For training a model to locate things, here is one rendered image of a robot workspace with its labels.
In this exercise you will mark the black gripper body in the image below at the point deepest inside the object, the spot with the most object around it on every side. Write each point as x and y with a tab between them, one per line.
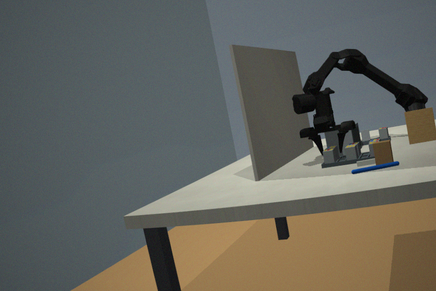
343	127

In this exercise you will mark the dark grey slotted rack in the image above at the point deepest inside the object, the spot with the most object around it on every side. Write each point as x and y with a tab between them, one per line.
342	160

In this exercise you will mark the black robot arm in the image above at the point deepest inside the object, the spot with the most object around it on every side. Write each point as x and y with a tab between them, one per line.
408	96

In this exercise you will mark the dark blue rod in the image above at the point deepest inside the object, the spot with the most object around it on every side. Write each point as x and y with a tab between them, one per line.
381	166

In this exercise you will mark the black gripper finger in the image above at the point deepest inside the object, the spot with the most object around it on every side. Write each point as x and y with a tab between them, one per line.
341	136
318	142

